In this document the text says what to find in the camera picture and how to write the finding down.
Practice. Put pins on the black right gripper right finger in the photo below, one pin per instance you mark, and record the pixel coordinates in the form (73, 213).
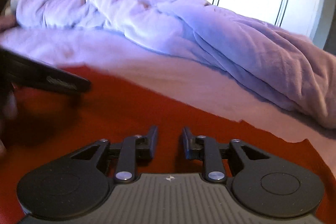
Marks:
(260, 182)

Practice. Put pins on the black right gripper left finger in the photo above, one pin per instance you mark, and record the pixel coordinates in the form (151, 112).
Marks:
(80, 182)

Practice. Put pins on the red knit sweater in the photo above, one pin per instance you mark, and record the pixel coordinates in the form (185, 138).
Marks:
(50, 125)

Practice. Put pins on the lilac crumpled duvet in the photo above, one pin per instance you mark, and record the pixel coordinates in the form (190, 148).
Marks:
(285, 68)

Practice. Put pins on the pink bed sheet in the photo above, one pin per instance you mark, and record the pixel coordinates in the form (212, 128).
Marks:
(208, 89)

